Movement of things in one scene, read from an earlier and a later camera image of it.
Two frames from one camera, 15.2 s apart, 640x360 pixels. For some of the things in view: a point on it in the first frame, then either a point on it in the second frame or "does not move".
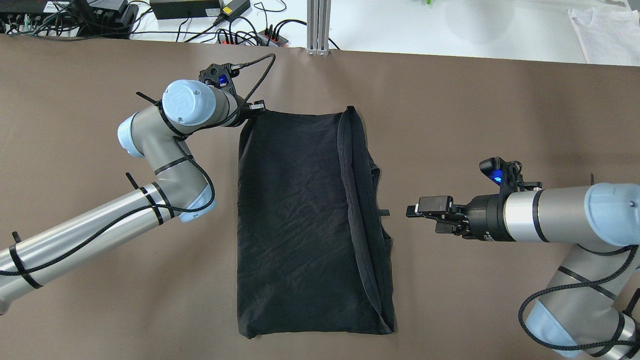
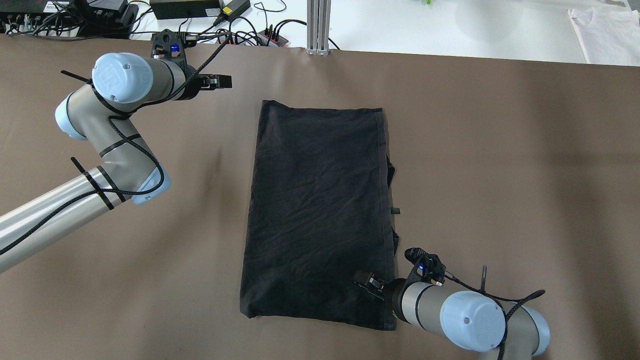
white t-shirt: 609,35 does not move
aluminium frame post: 318,24 does not move
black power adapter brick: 173,9 does not move
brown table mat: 427,122 does not move
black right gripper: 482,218 to 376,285
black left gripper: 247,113 to 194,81
